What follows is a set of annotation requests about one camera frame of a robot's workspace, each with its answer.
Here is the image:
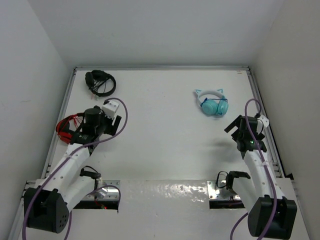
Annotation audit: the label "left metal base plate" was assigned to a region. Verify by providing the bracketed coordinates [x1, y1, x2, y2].
[82, 180, 121, 201]

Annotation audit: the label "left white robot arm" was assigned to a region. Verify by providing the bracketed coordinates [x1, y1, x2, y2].
[22, 100, 122, 239]

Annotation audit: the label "red headphones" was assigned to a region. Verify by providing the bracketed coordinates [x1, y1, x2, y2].
[55, 112, 84, 144]

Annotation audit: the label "teal cat-ear headphones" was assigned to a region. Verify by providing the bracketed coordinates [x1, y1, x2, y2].
[194, 88, 229, 117]

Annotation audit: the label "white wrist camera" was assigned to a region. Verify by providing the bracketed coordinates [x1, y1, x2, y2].
[257, 114, 270, 132]
[100, 100, 119, 119]

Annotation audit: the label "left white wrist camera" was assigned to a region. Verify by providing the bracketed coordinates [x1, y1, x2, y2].
[100, 100, 119, 119]

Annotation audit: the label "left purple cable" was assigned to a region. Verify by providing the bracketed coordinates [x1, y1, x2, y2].
[21, 97, 129, 240]

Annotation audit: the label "black headphones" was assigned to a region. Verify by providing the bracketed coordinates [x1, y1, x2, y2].
[85, 69, 117, 97]

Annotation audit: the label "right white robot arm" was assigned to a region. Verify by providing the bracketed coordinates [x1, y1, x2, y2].
[225, 115, 298, 240]

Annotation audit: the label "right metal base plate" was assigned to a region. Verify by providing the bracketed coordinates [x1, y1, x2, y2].
[206, 180, 241, 201]

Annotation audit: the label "metal base plate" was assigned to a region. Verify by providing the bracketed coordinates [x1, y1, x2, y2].
[82, 180, 121, 201]
[206, 180, 241, 201]

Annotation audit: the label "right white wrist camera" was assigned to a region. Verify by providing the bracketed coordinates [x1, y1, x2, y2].
[257, 114, 270, 132]

